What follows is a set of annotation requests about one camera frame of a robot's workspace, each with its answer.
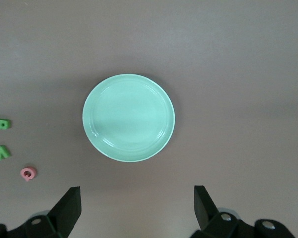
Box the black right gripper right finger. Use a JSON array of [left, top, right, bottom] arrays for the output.
[[190, 185, 295, 238]]

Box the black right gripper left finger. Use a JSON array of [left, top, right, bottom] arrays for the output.
[[0, 185, 82, 238]]

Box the pink foam letter Q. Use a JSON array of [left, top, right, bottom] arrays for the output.
[[20, 166, 37, 182]]

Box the green foam letter N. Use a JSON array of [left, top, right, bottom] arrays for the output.
[[0, 145, 11, 162]]

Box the green plate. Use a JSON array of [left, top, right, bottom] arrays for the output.
[[82, 73, 176, 163]]

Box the brown table mat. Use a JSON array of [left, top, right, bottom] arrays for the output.
[[0, 0, 298, 238]]

